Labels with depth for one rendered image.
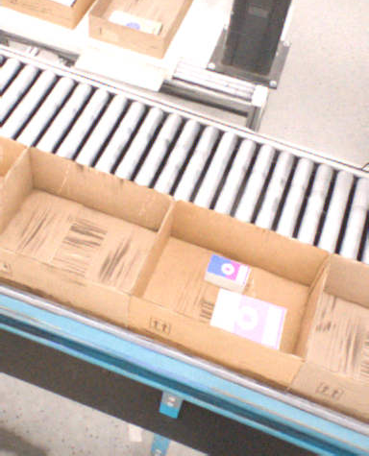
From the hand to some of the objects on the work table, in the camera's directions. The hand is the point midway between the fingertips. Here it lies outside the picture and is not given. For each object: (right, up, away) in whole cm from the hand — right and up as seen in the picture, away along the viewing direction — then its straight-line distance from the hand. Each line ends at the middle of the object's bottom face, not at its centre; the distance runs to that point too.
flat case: (-122, +48, +45) cm, 138 cm away
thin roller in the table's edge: (-61, +17, +33) cm, 72 cm away
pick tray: (-87, +44, +47) cm, 108 cm away
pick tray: (-118, +55, +51) cm, 140 cm away
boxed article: (-114, +61, +56) cm, 141 cm away
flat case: (-90, +37, +41) cm, 106 cm away
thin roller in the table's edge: (-62, +15, +32) cm, 71 cm away
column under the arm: (-48, +28, +40) cm, 69 cm away
